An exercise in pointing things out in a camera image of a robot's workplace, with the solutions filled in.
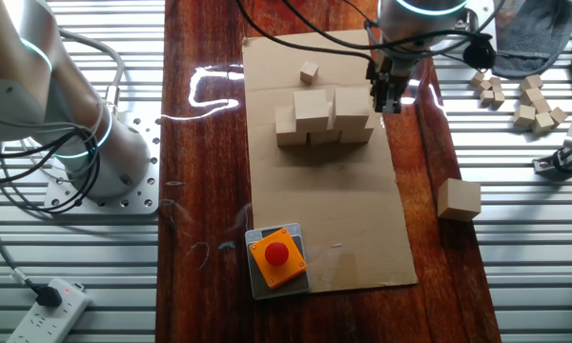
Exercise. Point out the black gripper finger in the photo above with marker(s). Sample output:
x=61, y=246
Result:
x=390, y=101
x=372, y=88

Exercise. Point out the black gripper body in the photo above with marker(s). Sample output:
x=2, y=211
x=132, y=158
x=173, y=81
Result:
x=392, y=71

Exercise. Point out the large wooden cube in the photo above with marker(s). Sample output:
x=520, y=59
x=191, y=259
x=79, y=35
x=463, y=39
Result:
x=459, y=199
x=360, y=135
x=324, y=137
x=286, y=133
x=352, y=108
x=311, y=110

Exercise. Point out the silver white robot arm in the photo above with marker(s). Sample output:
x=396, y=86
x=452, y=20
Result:
x=24, y=86

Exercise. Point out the medium wooden cube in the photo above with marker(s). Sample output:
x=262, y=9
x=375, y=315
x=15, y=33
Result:
x=309, y=72
x=524, y=115
x=530, y=95
x=541, y=105
x=543, y=123
x=558, y=115
x=531, y=82

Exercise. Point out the small wooden cube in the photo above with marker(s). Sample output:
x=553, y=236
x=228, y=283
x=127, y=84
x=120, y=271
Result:
x=486, y=97
x=484, y=86
x=477, y=79
x=495, y=82
x=498, y=98

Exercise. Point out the jar with colourful contents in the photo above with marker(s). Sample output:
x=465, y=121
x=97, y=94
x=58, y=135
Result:
x=510, y=12

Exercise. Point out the brown cardboard sheet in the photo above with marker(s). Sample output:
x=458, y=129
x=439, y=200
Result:
x=362, y=262

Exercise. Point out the orange emergency stop button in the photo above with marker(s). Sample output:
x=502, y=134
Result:
x=276, y=255

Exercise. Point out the reddish wood grain board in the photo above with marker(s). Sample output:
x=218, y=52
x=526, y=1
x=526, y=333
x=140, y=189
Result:
x=200, y=190

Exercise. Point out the silver robot mounting plate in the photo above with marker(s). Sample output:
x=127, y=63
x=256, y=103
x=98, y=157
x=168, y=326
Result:
x=143, y=143

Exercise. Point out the black power plug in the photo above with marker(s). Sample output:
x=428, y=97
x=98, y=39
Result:
x=50, y=296

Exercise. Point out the white power strip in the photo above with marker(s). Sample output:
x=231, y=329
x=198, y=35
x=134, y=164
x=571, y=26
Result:
x=52, y=324

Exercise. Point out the metal camera stand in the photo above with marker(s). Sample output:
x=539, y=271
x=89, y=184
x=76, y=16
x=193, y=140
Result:
x=553, y=167

